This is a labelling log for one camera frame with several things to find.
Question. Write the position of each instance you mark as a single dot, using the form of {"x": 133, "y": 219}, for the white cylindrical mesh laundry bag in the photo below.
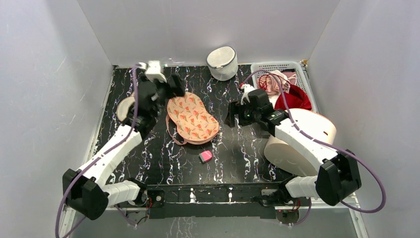
{"x": 222, "y": 63}

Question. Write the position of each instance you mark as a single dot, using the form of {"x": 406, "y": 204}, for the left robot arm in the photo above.
{"x": 111, "y": 157}

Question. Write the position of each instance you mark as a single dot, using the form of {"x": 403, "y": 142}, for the aluminium frame rail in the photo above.
{"x": 268, "y": 201}

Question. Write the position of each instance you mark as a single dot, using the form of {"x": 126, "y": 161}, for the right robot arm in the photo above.
{"x": 337, "y": 172}

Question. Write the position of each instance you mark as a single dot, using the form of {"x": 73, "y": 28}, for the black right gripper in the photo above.
{"x": 236, "y": 111}

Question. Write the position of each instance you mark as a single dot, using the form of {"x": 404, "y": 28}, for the large cream cylindrical bag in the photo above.
{"x": 315, "y": 131}

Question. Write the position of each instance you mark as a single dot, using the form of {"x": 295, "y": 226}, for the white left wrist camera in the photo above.
{"x": 151, "y": 72}

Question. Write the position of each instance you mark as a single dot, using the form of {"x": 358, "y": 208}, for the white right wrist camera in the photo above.
{"x": 246, "y": 88}

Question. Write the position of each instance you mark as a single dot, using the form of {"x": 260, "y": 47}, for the red bra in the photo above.
{"x": 296, "y": 98}

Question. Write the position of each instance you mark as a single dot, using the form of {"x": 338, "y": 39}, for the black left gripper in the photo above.
{"x": 179, "y": 89}

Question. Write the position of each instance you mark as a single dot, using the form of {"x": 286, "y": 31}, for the pink bra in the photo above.
{"x": 270, "y": 83}

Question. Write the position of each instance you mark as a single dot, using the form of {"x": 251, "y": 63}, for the floral mesh laundry bag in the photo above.
{"x": 193, "y": 122}

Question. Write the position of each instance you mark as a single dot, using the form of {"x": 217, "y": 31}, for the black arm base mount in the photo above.
{"x": 263, "y": 200}

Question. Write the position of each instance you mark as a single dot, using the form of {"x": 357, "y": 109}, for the cream round laundry bag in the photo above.
{"x": 123, "y": 108}

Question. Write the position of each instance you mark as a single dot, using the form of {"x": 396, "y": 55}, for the pink and grey stamp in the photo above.
{"x": 205, "y": 156}

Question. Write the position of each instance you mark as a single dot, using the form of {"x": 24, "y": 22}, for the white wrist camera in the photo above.
{"x": 151, "y": 72}
{"x": 246, "y": 88}

